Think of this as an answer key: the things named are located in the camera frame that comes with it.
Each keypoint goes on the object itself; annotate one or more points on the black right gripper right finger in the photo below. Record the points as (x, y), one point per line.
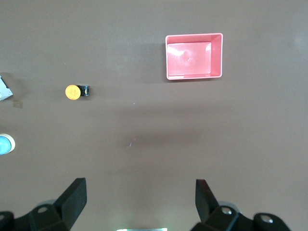
(204, 199)

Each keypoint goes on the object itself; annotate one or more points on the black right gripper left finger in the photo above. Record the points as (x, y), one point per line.
(72, 197)

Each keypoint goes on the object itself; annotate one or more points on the yellow push button black base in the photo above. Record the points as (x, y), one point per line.
(72, 92)

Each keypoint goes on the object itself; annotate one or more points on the blue dome call bell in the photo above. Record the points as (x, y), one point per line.
(4, 144)

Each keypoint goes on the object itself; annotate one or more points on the small brown tape piece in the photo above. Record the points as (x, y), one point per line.
(18, 104)

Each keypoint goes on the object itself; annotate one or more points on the white red circuit breaker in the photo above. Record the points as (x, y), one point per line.
(3, 92)

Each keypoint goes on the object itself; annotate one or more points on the pink plastic box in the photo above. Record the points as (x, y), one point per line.
(192, 60)

